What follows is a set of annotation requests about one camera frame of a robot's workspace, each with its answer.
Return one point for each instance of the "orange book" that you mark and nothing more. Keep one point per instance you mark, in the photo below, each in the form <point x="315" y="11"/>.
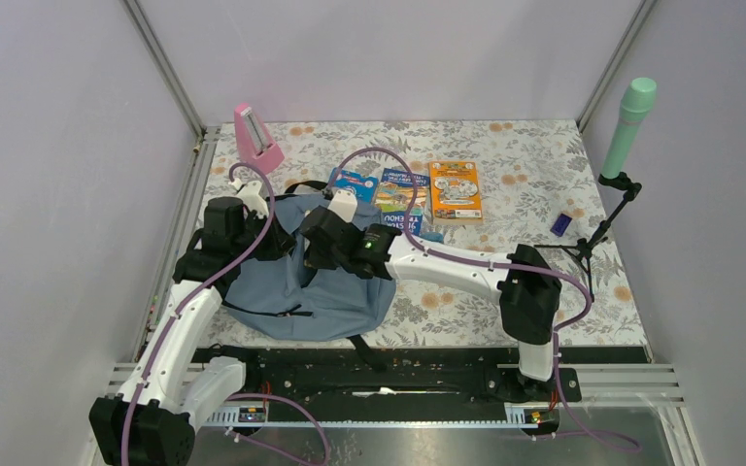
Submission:
<point x="455" y="194"/>

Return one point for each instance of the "blue round package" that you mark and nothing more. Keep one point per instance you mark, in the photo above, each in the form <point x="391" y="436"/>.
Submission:
<point x="364" y="188"/>

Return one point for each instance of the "pink metronome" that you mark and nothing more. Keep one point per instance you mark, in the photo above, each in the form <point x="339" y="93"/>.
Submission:
<point x="254" y="143"/>

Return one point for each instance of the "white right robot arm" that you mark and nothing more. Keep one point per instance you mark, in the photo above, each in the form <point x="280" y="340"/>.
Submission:
<point x="521" y="284"/>

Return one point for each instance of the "mint green microphone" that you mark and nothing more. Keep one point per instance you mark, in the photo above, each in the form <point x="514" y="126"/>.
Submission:
<point x="637" y="102"/>

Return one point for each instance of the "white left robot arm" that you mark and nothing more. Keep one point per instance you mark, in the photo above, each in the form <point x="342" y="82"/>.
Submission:
<point x="153" y="418"/>

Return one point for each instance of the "blue treehouse book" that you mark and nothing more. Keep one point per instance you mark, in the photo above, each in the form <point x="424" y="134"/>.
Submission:
<point x="394" y="194"/>

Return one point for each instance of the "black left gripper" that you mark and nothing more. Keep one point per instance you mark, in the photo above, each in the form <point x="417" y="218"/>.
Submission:
<point x="281" y="242"/>

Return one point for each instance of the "floral tablecloth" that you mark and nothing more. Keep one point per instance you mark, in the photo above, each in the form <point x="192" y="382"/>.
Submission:
<point x="529" y="173"/>

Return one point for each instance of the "blue student backpack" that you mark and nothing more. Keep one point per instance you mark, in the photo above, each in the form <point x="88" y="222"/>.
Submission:
<point x="288" y="300"/>

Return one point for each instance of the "small blue label jar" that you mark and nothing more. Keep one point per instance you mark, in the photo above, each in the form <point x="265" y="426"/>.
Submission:
<point x="432" y="236"/>

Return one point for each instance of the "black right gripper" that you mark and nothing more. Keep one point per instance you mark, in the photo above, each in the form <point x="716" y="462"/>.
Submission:
<point x="316" y="260"/>

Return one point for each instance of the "purple toy brick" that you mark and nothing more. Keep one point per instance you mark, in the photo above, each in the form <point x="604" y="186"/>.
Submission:
<point x="561" y="224"/>

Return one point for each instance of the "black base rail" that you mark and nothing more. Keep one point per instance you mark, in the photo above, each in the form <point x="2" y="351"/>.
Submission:
<point x="337" y="385"/>

